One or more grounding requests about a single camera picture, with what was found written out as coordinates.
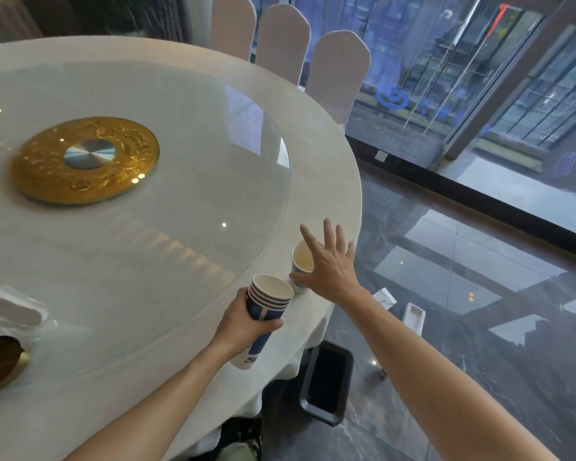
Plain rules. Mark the person's left hand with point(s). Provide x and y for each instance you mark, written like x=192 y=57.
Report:
x=237 y=328

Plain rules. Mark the person's right hand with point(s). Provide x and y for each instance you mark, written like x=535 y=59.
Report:
x=333 y=276

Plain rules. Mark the person's right thumb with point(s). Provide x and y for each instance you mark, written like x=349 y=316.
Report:
x=302 y=279

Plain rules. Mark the person's right middle finger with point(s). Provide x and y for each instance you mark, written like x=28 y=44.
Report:
x=329 y=235

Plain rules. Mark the person's left thumb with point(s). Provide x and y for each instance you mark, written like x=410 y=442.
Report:
x=269 y=326

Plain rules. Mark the person's right little finger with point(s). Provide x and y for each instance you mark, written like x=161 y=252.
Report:
x=351 y=253

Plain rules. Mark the stack of blue white cups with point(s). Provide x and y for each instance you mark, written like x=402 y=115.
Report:
x=270 y=296

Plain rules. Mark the person's right forearm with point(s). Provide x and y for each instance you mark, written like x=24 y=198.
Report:
x=437 y=393

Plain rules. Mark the person's left forearm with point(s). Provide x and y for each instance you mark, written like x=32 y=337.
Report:
x=158 y=408

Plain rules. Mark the single white paper cup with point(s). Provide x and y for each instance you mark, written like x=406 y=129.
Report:
x=300 y=261

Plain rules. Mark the white paper card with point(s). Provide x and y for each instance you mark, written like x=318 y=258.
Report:
x=385 y=298

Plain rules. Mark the white tablecloth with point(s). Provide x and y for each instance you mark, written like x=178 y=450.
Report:
x=317 y=158

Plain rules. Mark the black plastic bin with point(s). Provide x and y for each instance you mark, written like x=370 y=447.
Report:
x=327 y=381

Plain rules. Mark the white open box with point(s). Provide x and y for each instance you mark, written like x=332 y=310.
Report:
x=413 y=320

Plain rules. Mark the small white sticker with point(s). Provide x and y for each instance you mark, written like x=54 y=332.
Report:
x=381 y=156

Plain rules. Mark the round glass turntable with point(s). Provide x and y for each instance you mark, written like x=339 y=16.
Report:
x=182 y=187

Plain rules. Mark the white chair cover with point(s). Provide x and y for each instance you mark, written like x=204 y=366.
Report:
x=233 y=23
x=337 y=74
x=282 y=40

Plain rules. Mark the clear plastic packet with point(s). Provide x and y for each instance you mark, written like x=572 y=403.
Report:
x=12 y=307

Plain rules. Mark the gold round turntable base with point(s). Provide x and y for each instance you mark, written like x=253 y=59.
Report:
x=43 y=177

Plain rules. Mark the brown curtain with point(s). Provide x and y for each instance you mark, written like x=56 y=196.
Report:
x=77 y=11

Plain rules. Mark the grey window frame post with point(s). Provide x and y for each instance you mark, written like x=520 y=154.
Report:
x=518 y=76

